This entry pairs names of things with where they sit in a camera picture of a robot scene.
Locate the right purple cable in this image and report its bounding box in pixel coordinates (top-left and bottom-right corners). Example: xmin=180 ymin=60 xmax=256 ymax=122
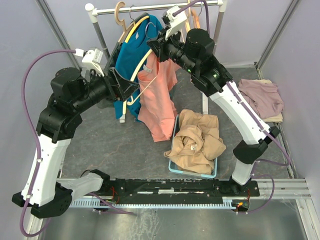
xmin=172 ymin=0 xmax=292 ymax=215

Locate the pale peach plastic hanger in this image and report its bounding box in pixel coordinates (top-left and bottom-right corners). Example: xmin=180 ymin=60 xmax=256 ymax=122
xmin=185 ymin=7 xmax=192 ymax=33

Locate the purple cable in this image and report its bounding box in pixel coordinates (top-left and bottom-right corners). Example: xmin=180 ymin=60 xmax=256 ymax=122
xmin=172 ymin=0 xmax=292 ymax=215
xmin=19 ymin=48 xmax=137 ymax=238

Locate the lilac t shirt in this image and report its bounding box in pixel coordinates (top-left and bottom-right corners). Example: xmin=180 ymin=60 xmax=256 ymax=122
xmin=238 ymin=79 xmax=284 ymax=123

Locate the cream plastic hanger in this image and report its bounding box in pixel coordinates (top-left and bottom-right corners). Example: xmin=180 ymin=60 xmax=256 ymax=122
xmin=121 ymin=22 xmax=158 ymax=116

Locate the white metal clothes rack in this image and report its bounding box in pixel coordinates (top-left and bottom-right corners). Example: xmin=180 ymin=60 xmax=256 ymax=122
xmin=84 ymin=0 xmax=226 ymax=124

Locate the light blue plastic basket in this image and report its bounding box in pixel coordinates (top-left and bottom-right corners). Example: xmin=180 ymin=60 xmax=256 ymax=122
xmin=168 ymin=115 xmax=218 ymax=179

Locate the cream folded t shirt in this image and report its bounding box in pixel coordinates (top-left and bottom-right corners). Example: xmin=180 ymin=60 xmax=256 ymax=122
xmin=257 ymin=79 xmax=285 ymax=123

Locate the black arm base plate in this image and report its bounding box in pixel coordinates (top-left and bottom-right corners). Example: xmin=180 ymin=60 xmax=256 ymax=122
xmin=94 ymin=178 xmax=260 ymax=206

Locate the yellow plastic hanger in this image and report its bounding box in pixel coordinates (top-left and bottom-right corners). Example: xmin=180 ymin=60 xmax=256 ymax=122
xmin=124 ymin=15 xmax=150 ymax=43

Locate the aluminium frame rail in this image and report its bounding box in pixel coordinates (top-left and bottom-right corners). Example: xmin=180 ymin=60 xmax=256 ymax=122
xmin=56 ymin=177 xmax=312 ymax=200

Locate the dark grey t shirt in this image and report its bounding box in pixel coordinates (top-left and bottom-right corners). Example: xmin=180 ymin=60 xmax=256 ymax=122
xmin=97 ymin=42 xmax=122 ymax=109

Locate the light blue cable duct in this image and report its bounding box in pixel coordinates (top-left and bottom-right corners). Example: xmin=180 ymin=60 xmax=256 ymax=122
xmin=68 ymin=197 xmax=237 ymax=208

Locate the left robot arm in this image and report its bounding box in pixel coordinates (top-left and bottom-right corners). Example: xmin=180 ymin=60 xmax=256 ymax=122
xmin=27 ymin=67 xmax=140 ymax=219

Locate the pink t shirt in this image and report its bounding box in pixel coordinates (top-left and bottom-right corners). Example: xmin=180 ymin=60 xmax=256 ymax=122
xmin=137 ymin=53 xmax=180 ymax=142

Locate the orange plastic hanger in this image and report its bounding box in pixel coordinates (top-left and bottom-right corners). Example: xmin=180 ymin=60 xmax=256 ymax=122
xmin=190 ymin=2 xmax=204 ymax=29

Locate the beige t shirt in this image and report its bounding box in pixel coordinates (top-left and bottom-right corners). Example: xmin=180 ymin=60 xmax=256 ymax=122
xmin=164 ymin=109 xmax=226 ymax=175

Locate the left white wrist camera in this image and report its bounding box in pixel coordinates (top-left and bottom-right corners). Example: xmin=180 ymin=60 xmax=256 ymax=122
xmin=74 ymin=48 xmax=105 ymax=77

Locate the beige wooden hanger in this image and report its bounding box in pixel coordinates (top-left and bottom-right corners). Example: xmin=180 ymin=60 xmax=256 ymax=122
xmin=114 ymin=1 xmax=135 ymax=45

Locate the teal blue t shirt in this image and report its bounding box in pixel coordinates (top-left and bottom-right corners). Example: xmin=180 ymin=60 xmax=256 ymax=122
xmin=113 ymin=14 xmax=165 ymax=121

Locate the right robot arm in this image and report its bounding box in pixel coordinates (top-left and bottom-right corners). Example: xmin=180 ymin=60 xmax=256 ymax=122
xmin=147 ymin=28 xmax=280 ymax=196

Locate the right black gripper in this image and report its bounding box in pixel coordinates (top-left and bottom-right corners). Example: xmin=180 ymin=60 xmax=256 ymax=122
xmin=147 ymin=25 xmax=198 ymax=76

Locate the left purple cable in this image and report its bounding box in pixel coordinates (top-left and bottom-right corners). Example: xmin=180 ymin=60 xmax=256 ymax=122
xmin=19 ymin=48 xmax=137 ymax=238

